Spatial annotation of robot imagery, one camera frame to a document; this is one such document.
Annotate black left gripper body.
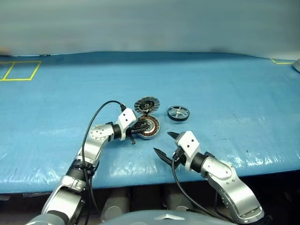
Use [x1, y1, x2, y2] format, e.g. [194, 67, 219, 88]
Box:
[127, 121, 142, 138]

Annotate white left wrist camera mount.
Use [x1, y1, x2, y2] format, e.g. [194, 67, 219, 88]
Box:
[116, 107, 138, 141]

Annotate grey robot torso with emblem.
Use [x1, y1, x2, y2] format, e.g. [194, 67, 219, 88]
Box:
[98, 209, 235, 225]

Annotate round motor housing copper windings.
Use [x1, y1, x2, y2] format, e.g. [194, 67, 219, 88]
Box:
[135, 116, 161, 141]

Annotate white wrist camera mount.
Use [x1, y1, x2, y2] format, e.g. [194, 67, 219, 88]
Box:
[116, 107, 138, 141]
[177, 131, 202, 169]

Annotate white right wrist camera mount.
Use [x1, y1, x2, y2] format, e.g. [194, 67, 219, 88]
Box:
[177, 131, 202, 169]

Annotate spoked silver rotor black rim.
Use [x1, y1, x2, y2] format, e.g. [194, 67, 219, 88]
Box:
[167, 105, 189, 122]

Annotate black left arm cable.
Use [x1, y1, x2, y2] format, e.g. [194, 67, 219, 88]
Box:
[78, 100, 128, 225]

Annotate grey rounded cylinder under table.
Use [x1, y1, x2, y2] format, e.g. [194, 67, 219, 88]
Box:
[164, 185, 195, 213]
[101, 187, 130, 223]

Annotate blue plastic table cover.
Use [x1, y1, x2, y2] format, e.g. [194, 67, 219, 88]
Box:
[0, 51, 300, 195]

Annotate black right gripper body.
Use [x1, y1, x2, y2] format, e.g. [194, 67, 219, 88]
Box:
[172, 146, 187, 167]

